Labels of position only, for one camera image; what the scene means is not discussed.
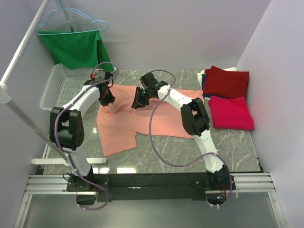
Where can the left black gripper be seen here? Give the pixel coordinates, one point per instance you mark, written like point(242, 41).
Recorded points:
point(110, 99)

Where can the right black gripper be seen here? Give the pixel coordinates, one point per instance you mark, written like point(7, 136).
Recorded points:
point(138, 103)

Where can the salmon pink t shirt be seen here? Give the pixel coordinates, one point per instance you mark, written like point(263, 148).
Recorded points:
point(118, 123)

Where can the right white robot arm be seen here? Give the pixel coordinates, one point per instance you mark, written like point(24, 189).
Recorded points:
point(195, 122)

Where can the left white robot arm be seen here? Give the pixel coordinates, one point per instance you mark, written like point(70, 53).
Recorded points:
point(67, 130)

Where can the white plastic laundry basket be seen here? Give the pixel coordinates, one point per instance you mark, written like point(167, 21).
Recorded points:
point(63, 84)

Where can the green hanging t shirt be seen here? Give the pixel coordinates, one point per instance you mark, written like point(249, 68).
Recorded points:
point(77, 50)

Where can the blue folded shirt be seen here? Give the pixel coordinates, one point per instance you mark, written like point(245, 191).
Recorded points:
point(203, 85)

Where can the dark red folded shirt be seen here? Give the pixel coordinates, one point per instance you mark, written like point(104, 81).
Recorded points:
point(226, 84)

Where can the magenta folded shirt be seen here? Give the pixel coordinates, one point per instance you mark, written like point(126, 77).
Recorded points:
point(231, 114)

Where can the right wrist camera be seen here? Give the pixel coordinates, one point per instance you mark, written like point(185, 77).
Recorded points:
point(148, 80)

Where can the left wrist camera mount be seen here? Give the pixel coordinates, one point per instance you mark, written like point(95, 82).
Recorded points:
point(97, 75)

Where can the light blue wire hanger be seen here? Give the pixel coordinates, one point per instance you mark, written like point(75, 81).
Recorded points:
point(73, 29)

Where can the white clothes rack frame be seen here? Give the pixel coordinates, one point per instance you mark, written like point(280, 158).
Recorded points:
point(21, 89)

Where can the aluminium rail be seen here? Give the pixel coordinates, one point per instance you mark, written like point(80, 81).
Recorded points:
point(240, 182)

